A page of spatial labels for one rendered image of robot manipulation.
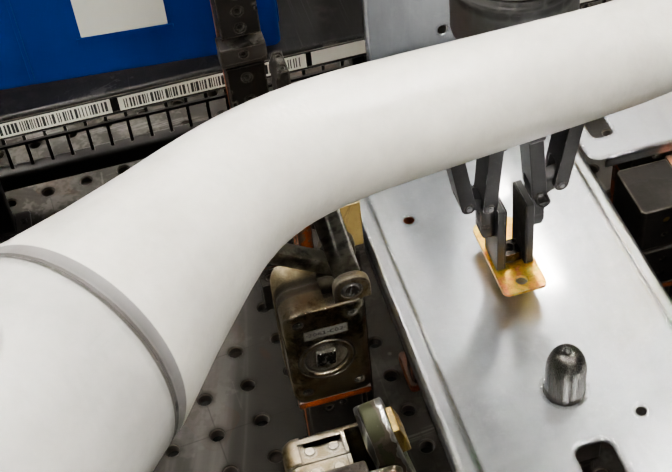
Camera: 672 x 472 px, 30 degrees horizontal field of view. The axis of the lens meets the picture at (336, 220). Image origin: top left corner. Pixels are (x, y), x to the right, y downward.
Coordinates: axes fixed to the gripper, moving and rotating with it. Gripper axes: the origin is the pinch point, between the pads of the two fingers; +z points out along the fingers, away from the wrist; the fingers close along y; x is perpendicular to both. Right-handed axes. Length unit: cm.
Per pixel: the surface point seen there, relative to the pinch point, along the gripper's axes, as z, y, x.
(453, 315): 5.4, -6.0, -3.2
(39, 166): 30, -41, 54
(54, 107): 2.9, -35.0, 32.1
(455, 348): 5.4, -7.0, -6.6
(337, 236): -6.3, -14.7, -2.1
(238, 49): -2.0, -16.6, 28.2
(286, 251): -4.6, -18.5, -0.7
